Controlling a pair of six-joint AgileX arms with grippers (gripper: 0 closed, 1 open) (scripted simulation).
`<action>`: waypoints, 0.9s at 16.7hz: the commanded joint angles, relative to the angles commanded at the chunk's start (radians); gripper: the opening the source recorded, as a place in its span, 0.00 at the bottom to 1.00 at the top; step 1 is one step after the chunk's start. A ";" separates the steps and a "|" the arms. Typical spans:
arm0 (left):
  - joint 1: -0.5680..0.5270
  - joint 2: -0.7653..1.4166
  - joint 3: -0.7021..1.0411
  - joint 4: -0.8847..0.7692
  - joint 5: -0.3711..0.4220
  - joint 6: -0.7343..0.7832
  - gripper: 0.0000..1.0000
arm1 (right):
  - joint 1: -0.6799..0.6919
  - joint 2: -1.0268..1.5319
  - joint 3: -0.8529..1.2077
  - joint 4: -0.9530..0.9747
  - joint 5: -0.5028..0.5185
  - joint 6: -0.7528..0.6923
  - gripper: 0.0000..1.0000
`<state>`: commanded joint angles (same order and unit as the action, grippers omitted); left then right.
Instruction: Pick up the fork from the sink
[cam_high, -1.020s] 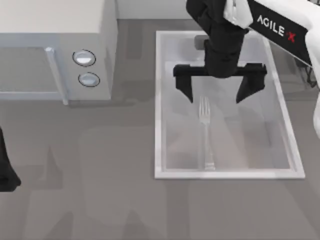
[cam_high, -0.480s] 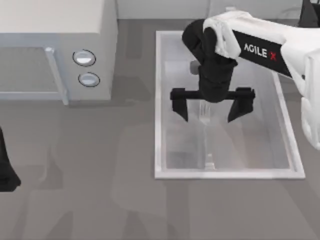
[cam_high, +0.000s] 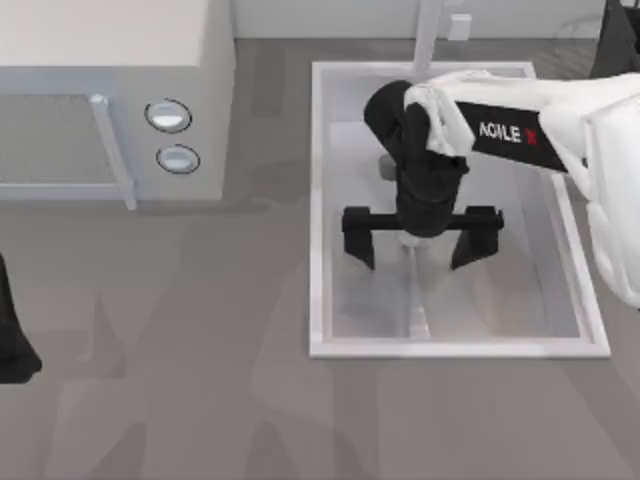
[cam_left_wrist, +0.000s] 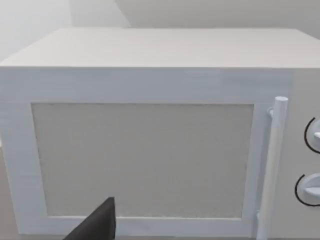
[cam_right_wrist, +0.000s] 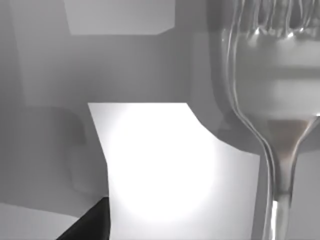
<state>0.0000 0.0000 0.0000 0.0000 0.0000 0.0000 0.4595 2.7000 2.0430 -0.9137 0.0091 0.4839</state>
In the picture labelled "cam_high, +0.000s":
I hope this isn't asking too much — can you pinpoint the white sink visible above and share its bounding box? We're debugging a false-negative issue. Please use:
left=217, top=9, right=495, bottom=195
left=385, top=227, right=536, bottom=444
left=307, top=60, right=613, bottom=361

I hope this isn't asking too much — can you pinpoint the tall white tap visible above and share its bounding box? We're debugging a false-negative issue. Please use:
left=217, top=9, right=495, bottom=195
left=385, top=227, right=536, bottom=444
left=412, top=0, right=437, bottom=72

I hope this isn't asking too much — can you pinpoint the pale microwave oven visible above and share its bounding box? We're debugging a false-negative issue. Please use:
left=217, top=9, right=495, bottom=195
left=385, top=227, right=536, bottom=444
left=0, top=0, right=237, bottom=212

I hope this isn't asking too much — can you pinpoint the small round microwave knob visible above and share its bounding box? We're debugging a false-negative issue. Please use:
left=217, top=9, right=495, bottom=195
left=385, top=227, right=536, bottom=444
left=155, top=143, right=202, bottom=176

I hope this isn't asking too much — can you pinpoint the large round microwave knob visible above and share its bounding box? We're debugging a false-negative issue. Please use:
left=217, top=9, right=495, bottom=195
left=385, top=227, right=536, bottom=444
left=143, top=97, right=194, bottom=134

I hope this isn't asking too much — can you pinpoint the black stand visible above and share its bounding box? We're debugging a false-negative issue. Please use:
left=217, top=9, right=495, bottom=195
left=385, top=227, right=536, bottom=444
left=588, top=0, right=640, bottom=80

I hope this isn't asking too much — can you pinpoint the microwave oven door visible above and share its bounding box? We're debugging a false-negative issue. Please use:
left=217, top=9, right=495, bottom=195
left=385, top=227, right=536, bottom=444
left=0, top=92, right=127, bottom=202

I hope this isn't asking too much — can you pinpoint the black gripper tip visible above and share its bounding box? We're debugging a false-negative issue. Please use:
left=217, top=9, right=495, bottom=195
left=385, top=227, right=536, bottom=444
left=0, top=253, right=44, bottom=386

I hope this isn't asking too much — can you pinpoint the white wall socket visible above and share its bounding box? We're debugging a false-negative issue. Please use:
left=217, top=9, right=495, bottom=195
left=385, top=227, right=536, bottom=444
left=449, top=13, right=473, bottom=42

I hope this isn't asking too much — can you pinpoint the pale microwave door handle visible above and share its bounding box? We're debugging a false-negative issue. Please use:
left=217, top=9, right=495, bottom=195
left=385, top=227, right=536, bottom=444
left=88, top=93, right=139, bottom=212

